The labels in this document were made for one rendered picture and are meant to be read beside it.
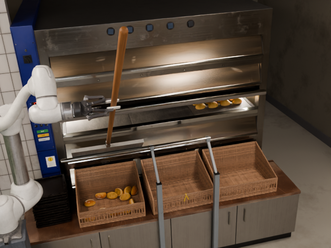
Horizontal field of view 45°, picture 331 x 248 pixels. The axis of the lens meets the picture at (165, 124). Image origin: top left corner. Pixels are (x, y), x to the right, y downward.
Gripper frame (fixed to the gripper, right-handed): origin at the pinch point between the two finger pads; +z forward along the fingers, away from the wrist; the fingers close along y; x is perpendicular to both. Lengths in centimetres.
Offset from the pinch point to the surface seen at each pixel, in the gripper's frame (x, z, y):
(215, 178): -114, 83, 38
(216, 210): -135, 84, 63
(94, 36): -89, 4, -85
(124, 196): -160, 12, 36
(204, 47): -100, 94, -70
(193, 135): -153, 83, -8
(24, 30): -81, -47, -91
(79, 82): -113, -13, -57
